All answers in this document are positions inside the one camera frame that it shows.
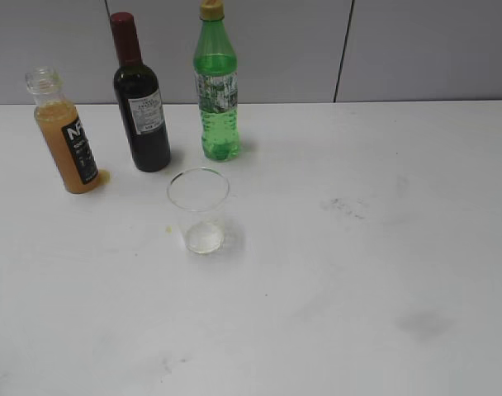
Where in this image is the green plastic soda bottle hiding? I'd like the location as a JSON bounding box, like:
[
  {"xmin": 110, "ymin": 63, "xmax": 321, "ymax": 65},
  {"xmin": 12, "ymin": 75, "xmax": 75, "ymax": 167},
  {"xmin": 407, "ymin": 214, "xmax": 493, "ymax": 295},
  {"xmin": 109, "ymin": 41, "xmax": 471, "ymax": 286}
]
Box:
[{"xmin": 193, "ymin": 1, "xmax": 240, "ymax": 162}]

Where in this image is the NFC orange juice bottle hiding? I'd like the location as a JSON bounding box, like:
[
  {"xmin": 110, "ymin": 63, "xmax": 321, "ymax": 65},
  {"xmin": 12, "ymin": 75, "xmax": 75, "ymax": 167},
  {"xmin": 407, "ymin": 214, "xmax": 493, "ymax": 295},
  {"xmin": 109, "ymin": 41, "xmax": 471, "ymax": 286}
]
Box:
[{"xmin": 26, "ymin": 67, "xmax": 99, "ymax": 194}]

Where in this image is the dark red wine bottle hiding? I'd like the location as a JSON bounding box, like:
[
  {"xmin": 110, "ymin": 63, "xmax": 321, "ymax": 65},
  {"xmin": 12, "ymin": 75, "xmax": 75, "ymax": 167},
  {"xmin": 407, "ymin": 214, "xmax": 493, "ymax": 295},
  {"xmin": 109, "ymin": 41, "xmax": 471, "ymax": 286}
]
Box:
[{"xmin": 110, "ymin": 12, "xmax": 171, "ymax": 172}]

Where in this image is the transparent plastic cup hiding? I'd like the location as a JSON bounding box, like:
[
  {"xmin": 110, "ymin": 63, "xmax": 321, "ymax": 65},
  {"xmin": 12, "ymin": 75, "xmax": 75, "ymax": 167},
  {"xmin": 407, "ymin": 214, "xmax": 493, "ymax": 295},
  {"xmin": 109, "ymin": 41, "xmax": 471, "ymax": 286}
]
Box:
[{"xmin": 166, "ymin": 167, "xmax": 230, "ymax": 255}]

